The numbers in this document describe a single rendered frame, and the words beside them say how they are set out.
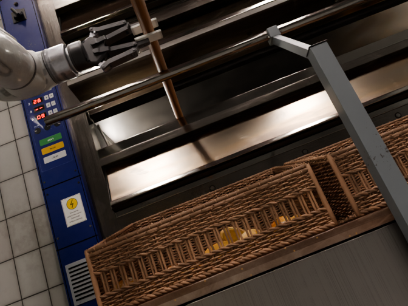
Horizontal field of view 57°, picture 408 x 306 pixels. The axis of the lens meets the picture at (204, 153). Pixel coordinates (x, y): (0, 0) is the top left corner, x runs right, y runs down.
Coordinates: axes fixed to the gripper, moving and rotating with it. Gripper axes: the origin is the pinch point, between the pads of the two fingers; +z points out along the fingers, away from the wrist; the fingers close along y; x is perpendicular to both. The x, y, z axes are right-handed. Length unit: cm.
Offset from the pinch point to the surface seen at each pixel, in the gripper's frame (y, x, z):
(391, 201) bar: 61, 6, 33
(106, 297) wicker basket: 58, -4, -29
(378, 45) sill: 3, -51, 82
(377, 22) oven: -15, -69, 98
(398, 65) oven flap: 13, -53, 86
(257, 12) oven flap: -20, -37, 41
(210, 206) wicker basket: 47.5, -3.1, -0.6
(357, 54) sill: 4, -52, 73
